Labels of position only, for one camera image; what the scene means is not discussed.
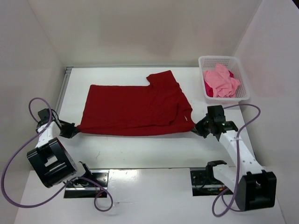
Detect dark red t shirt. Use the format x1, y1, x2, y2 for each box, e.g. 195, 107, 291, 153
77, 70, 195, 136

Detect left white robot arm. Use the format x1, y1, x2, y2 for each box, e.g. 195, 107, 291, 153
27, 119, 79, 188

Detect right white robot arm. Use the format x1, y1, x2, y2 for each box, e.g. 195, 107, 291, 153
192, 115, 277, 211

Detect crimson t shirt in basket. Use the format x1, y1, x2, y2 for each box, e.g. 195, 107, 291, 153
204, 71, 234, 97

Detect pink t shirt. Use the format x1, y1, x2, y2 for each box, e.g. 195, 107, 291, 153
203, 64, 241, 98

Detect white plastic basket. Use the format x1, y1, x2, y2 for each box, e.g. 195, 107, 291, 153
198, 56, 250, 104

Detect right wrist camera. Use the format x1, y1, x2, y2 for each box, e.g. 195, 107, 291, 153
207, 105, 226, 122

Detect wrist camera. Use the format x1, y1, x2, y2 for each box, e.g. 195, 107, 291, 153
37, 108, 52, 123
207, 105, 226, 122

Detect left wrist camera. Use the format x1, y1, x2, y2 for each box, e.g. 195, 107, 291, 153
37, 108, 52, 123

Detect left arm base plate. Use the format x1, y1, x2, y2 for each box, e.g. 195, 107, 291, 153
64, 169, 109, 199

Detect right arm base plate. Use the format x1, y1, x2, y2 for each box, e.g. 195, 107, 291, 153
190, 168, 226, 196

